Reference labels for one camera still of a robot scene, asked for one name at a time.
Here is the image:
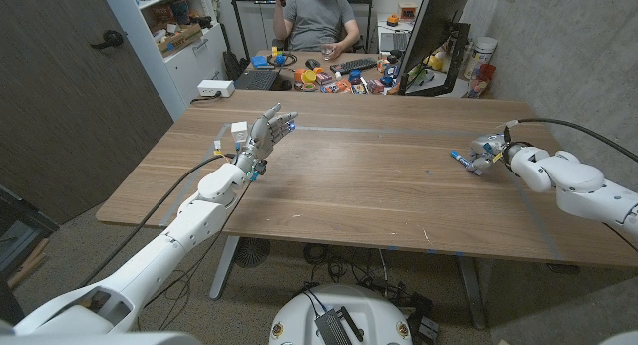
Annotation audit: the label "wooden sticks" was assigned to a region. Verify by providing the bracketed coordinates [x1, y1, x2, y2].
[7, 237, 51, 289]

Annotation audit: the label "black backpack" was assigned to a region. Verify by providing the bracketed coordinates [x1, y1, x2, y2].
[222, 50, 249, 82]

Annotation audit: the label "black cable loop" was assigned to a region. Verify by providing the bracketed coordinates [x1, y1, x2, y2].
[267, 51, 299, 68]

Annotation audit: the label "black antenna stick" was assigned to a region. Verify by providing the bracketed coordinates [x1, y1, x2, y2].
[337, 306, 365, 343]

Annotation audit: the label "cardboard box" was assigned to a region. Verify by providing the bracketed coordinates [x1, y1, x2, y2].
[157, 23, 204, 59]

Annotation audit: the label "round black floor fan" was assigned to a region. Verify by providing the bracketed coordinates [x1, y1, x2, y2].
[233, 237, 271, 269]

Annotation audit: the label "black laptop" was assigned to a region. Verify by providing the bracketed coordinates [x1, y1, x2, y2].
[233, 68, 293, 92]

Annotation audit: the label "small white cube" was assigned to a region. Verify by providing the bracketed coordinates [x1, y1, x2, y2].
[230, 120, 249, 145]

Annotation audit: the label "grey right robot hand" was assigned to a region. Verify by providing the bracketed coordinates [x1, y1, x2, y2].
[466, 133, 512, 177]

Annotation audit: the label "grey table leg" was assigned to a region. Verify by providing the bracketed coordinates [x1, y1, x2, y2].
[456, 254, 488, 331]
[208, 234, 240, 301]

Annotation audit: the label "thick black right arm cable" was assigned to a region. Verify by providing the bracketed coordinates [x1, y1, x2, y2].
[502, 117, 638, 165]

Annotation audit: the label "black door handle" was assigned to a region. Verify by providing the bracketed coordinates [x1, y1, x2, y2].
[89, 29, 125, 51]

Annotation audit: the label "white shelf cabinet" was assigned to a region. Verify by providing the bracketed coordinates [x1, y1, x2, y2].
[98, 0, 230, 121]

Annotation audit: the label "white round canister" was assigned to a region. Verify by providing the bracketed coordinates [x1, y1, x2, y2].
[463, 36, 499, 81]

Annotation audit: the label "black furniture piece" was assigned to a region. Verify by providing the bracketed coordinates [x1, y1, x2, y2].
[0, 184, 60, 286]

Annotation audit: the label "black electronics box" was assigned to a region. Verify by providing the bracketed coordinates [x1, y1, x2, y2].
[314, 308, 353, 345]

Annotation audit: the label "black computer monitor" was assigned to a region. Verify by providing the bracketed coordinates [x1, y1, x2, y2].
[397, 0, 474, 97]

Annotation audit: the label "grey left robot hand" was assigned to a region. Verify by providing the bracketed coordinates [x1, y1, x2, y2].
[233, 102, 299, 176]

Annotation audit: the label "orange snack packet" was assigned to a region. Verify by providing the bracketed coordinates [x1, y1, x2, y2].
[318, 80, 353, 94]

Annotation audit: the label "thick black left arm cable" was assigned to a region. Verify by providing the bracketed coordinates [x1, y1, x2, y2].
[79, 154, 235, 289]

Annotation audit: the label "black keyboard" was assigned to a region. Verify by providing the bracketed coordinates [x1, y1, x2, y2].
[329, 57, 379, 76]

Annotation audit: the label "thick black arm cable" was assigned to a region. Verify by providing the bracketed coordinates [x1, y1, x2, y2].
[502, 117, 638, 165]
[79, 154, 235, 289]

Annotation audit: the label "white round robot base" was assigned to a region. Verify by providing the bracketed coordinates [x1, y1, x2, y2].
[268, 283, 414, 345]

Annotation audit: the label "yellow and orange caps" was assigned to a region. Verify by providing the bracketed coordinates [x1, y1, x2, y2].
[293, 68, 318, 86]

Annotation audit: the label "white power strip box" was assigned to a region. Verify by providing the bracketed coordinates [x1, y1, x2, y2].
[196, 79, 236, 98]

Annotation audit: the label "black floor cable bundle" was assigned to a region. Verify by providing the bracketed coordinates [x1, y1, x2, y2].
[298, 242, 435, 336]

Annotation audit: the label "person in grey t-shirt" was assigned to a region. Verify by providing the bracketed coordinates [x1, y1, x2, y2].
[272, 0, 361, 61]

